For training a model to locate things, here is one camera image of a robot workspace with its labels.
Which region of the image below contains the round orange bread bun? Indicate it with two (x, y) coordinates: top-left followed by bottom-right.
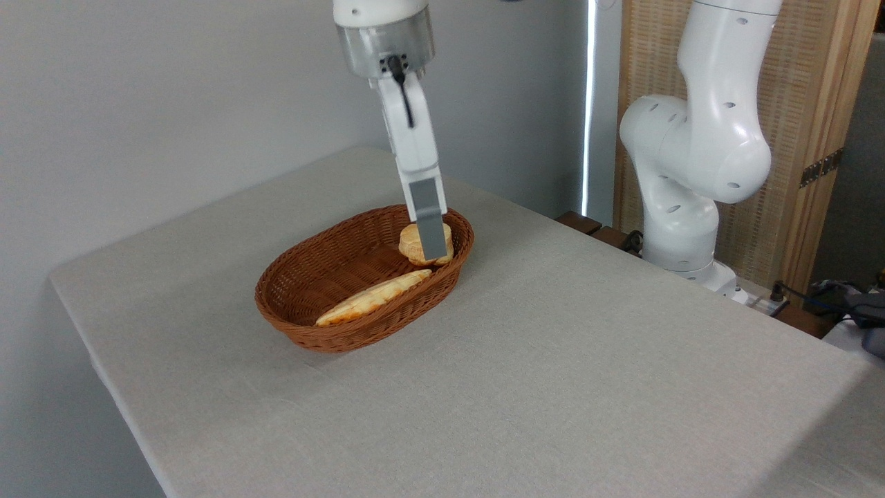
(399, 221), (455, 267)

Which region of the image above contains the dark brown wooden block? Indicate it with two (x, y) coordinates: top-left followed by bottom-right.
(590, 226), (644, 257)
(773, 304), (839, 340)
(557, 211), (603, 236)

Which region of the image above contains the long baguette bread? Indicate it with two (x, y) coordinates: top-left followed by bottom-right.
(315, 269), (433, 327)

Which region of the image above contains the brown wicker basket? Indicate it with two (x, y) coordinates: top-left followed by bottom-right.
(254, 203), (475, 354)

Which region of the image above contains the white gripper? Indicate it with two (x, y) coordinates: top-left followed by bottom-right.
(369, 71), (449, 261)

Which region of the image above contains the white power strip with plug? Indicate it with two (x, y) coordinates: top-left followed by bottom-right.
(745, 279), (790, 317)

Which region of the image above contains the black and blue cable bundle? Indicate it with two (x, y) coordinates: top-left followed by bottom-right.
(788, 275), (885, 331)

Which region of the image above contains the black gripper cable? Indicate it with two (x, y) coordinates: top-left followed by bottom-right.
(385, 55), (416, 130)

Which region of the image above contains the metal screen hinge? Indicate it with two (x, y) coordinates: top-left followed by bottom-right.
(800, 149), (843, 189)

